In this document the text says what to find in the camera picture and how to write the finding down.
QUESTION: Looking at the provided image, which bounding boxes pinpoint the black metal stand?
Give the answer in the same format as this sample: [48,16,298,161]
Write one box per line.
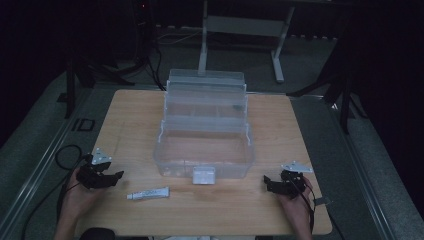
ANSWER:
[287,18,369,135]
[57,54,136,120]

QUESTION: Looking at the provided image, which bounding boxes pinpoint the black gripper cable with tag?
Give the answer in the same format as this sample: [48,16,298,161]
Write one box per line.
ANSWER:
[292,174,333,236]

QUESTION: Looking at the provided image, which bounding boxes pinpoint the white tube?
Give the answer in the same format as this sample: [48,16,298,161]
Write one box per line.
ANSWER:
[126,186,171,202]

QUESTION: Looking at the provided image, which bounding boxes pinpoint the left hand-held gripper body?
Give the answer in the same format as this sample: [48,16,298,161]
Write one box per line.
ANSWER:
[76,147,113,190]

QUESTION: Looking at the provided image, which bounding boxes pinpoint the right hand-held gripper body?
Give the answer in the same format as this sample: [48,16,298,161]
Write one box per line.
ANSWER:
[278,160,315,201]

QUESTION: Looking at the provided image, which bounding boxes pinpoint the clear plastic storage box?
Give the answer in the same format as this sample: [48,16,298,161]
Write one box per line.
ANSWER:
[152,68,256,186]

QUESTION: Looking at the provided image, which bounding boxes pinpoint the white metal desk frame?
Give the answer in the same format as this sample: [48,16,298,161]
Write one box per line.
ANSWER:
[197,0,296,84]

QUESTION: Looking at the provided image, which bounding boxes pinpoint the hanging black cables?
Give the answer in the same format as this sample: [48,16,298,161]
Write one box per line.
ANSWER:
[131,0,168,92]

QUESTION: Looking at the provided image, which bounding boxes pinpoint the dark round object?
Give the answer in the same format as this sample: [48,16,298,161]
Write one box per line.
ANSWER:
[79,227,117,240]

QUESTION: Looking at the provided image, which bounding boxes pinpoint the person's right hand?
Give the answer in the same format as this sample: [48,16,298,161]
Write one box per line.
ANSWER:
[276,176,315,228]

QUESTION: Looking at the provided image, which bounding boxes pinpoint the person's left hand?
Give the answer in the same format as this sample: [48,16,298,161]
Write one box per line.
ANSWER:
[61,167,102,223]

